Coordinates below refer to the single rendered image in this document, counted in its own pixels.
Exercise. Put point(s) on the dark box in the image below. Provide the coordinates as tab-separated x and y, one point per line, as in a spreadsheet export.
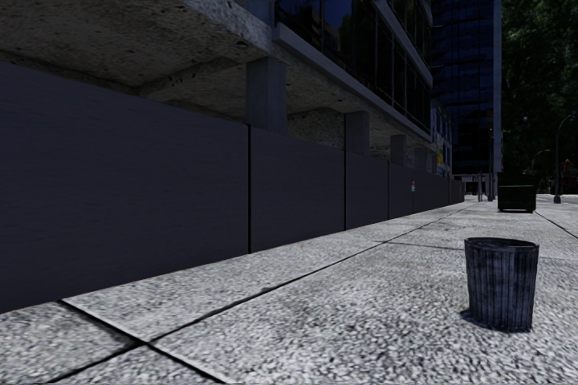
516	196

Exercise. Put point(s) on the grey street lamp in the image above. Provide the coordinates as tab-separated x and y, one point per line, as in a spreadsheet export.
534	161
557	163

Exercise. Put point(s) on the glass tower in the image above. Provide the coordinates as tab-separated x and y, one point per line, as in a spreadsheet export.
467	86

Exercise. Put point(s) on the trees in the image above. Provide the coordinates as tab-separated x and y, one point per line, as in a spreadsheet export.
544	67

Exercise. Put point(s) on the dark ribbed bin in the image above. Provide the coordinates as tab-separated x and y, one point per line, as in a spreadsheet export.
501	284

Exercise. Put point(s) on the dark hoarding fence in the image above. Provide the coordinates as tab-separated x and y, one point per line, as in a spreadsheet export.
125	192

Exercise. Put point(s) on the pale concrete building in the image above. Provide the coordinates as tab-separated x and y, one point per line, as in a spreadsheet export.
207	53

